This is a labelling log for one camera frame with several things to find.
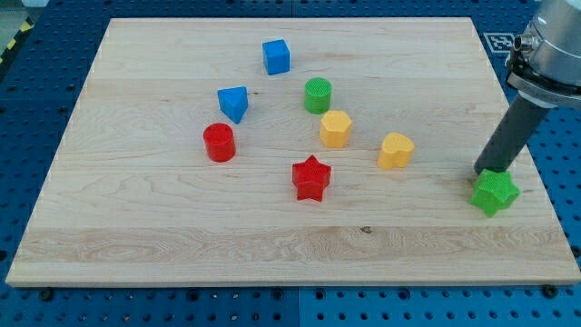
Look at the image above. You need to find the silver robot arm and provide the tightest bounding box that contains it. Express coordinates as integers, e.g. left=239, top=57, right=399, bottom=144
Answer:
left=506, top=0, right=580, bottom=109

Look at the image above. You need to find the red star block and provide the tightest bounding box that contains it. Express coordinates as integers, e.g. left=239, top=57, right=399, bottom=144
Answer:
left=291, top=155, right=332, bottom=202

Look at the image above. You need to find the yellow heart block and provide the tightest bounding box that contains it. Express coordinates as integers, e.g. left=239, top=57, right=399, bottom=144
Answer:
left=377, top=132, right=415, bottom=170

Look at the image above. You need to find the green star block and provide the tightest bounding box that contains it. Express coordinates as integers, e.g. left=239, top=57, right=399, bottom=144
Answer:
left=469, top=169, right=521, bottom=217

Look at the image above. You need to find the wooden board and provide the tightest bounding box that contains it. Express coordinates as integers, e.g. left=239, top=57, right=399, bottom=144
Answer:
left=6, top=18, right=580, bottom=287

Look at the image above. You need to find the yellow hexagon block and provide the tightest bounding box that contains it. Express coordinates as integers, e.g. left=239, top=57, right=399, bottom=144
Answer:
left=320, top=110, right=352, bottom=148

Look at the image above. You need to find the red cylinder block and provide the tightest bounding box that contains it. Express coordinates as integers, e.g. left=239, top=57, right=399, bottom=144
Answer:
left=202, top=123, right=236, bottom=163

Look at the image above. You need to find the green cylinder block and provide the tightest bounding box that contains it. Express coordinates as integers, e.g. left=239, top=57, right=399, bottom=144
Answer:
left=304, top=77, right=332, bottom=114

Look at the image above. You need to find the blue triangle block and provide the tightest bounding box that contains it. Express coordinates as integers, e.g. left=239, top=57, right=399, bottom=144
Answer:
left=217, top=86, right=249, bottom=124

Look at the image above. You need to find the blue cube block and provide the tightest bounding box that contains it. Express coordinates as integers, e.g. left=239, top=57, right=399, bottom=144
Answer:
left=262, top=39, right=291, bottom=75

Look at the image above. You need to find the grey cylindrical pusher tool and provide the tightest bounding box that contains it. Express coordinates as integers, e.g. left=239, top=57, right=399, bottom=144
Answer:
left=474, top=92, right=555, bottom=174

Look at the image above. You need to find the white fiducial marker tag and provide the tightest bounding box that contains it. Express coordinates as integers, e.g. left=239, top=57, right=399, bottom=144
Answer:
left=483, top=32, right=515, bottom=54

